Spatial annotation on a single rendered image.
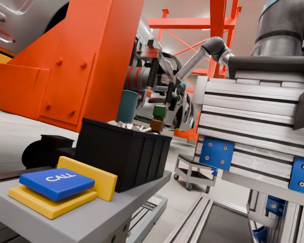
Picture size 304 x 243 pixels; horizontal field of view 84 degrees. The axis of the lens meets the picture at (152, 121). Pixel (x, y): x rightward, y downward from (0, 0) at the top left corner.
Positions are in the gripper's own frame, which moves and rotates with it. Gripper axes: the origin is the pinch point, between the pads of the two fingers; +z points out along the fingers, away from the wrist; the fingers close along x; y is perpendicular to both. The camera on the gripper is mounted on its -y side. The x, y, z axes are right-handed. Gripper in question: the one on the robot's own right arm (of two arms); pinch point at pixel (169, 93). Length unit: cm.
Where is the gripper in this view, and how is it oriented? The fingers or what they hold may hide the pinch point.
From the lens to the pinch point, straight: 114.9
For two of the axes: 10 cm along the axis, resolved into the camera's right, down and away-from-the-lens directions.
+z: -3.3, -1.2, -9.4
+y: 2.3, -9.7, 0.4
